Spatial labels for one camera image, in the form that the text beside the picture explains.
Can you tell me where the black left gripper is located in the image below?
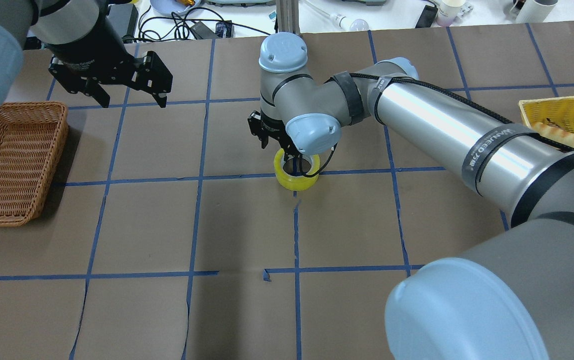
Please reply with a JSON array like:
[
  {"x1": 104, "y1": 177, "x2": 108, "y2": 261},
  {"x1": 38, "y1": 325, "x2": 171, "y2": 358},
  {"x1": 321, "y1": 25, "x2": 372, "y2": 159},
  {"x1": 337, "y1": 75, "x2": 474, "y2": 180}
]
[{"x1": 47, "y1": 25, "x2": 173, "y2": 109}]

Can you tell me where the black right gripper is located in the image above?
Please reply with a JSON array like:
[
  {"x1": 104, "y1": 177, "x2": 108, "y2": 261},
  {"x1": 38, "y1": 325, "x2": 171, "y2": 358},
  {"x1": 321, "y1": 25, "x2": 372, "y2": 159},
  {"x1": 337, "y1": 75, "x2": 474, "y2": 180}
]
[{"x1": 246, "y1": 111, "x2": 301, "y2": 157}]

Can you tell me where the yellow packing tape roll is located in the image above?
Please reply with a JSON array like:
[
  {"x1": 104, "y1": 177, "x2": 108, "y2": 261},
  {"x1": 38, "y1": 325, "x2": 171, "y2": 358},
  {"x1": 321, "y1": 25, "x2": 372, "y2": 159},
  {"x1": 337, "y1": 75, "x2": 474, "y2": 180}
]
[{"x1": 273, "y1": 148, "x2": 321, "y2": 192}]

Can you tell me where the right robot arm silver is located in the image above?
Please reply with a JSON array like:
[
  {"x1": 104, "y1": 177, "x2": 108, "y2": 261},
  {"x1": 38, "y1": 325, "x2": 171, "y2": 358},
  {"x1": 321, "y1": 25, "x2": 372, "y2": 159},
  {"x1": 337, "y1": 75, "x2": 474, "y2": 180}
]
[{"x1": 248, "y1": 32, "x2": 574, "y2": 360}]

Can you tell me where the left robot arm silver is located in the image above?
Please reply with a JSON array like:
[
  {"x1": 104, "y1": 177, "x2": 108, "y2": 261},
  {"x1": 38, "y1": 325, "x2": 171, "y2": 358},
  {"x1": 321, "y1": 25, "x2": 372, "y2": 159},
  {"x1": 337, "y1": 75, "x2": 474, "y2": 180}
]
[{"x1": 0, "y1": 0, "x2": 173, "y2": 109}]

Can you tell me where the blue plate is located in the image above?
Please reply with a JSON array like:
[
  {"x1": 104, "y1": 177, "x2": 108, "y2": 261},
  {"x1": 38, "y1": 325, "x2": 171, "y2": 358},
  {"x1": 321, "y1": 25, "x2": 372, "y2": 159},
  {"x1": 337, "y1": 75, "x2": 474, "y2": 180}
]
[{"x1": 150, "y1": 0, "x2": 203, "y2": 17}]

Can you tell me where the black power adapter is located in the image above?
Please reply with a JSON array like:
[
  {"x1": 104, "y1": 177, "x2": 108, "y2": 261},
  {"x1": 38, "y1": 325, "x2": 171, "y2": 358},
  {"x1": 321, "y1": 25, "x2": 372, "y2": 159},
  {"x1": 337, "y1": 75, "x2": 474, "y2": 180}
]
[{"x1": 189, "y1": 22, "x2": 220, "y2": 40}]

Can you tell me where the brown wicker basket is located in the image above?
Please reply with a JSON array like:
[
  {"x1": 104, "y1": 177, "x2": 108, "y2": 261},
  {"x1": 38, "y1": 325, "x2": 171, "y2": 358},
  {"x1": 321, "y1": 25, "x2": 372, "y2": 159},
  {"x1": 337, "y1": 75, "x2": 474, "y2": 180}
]
[{"x1": 0, "y1": 101, "x2": 69, "y2": 227}]

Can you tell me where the white paper cup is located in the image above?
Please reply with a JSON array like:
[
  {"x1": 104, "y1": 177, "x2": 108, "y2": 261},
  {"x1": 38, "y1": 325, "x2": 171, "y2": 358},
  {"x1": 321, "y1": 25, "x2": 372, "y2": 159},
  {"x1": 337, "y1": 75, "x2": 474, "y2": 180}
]
[{"x1": 435, "y1": 0, "x2": 467, "y2": 27}]

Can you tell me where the toy bread loaf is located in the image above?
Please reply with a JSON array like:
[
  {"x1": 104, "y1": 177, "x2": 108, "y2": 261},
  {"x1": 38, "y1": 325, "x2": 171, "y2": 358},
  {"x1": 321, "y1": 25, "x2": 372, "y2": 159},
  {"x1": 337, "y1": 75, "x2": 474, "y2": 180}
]
[{"x1": 532, "y1": 122, "x2": 574, "y2": 148}]

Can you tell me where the yellow plastic basket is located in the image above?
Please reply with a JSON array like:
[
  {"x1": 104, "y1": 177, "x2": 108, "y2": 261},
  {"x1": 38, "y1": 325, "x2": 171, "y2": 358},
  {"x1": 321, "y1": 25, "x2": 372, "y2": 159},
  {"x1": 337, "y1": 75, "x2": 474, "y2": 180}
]
[{"x1": 518, "y1": 96, "x2": 574, "y2": 133}]

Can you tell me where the aluminium frame post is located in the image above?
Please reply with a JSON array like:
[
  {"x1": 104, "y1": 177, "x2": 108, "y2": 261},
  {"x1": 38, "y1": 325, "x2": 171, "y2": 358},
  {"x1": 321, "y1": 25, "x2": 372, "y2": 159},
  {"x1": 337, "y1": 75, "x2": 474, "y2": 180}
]
[{"x1": 275, "y1": 0, "x2": 301, "y2": 36}]

